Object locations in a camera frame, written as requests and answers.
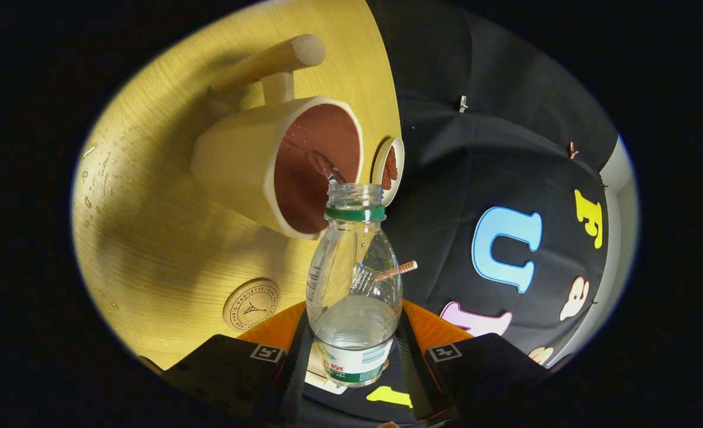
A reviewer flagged clear plastic juice bottle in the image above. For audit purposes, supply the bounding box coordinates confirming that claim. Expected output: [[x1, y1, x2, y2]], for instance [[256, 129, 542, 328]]
[[306, 182, 404, 388]]

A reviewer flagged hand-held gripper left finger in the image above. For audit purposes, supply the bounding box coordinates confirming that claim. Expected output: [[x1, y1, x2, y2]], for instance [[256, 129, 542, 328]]
[[161, 300, 315, 426]]

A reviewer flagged wooden table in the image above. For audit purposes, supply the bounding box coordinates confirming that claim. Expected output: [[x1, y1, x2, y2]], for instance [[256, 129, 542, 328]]
[[71, 0, 403, 372]]

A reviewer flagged round wooden coaster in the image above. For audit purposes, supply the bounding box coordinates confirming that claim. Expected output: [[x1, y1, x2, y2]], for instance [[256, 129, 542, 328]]
[[222, 278, 281, 332]]

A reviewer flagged black backdrop cloth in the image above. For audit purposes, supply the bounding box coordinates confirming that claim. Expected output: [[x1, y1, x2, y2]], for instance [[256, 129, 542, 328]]
[[304, 0, 623, 426]]

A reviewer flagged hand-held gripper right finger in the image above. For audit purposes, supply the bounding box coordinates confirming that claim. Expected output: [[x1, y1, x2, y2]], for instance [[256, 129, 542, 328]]
[[395, 299, 551, 423]]

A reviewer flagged white round plate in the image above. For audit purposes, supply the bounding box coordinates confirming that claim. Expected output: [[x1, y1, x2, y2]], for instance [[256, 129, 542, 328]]
[[371, 137, 406, 207]]

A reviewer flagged beige cup with wooden handle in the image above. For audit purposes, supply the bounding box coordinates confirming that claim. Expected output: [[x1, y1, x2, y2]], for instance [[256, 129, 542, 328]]
[[190, 34, 365, 241]]

